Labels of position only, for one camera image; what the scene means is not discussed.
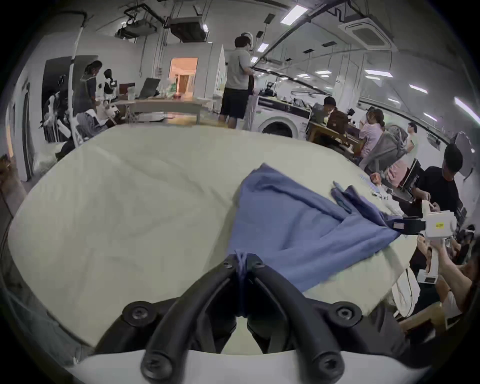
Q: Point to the blue shirt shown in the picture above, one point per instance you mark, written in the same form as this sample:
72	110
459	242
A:
300	232

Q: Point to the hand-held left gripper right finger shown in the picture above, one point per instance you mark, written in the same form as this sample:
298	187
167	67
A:
285	303

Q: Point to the person's right forearm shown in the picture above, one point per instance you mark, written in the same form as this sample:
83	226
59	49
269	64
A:
455	281

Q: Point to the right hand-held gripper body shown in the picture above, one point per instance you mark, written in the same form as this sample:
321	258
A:
438	225

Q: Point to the wooden desk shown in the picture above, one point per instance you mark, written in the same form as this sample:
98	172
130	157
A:
330	137

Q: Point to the low white table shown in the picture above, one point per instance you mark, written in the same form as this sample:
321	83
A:
165	107

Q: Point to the chair with grey jacket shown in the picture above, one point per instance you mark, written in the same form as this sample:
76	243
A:
386	150

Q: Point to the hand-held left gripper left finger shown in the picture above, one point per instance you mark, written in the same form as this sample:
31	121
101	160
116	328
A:
195	303

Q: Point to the bed with pale green sheet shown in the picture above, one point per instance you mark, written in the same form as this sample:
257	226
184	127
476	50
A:
131	210

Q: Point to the black and white robot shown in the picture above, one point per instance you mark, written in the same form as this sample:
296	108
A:
108	86

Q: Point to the person's right hand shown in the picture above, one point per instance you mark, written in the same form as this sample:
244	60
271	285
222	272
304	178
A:
442	251

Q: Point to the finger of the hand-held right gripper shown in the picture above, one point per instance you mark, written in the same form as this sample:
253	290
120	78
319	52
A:
396	224

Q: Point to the white washing machine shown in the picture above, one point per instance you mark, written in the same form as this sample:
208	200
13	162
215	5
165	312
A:
279	116

